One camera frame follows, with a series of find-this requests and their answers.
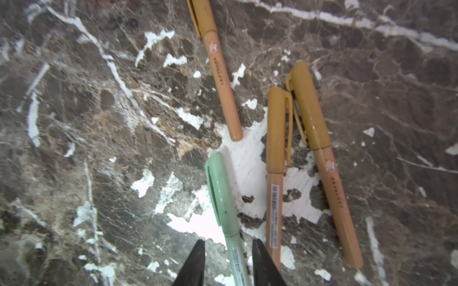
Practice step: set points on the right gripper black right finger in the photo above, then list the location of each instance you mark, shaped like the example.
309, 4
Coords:
264, 269

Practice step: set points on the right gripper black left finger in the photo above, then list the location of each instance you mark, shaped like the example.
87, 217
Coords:
193, 270

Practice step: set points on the light green pen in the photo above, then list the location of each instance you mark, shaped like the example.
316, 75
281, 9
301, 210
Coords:
225, 212

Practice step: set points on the brown pen right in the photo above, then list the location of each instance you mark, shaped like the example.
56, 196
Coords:
313, 130

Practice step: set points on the brown pen left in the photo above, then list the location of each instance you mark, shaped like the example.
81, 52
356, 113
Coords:
204, 23

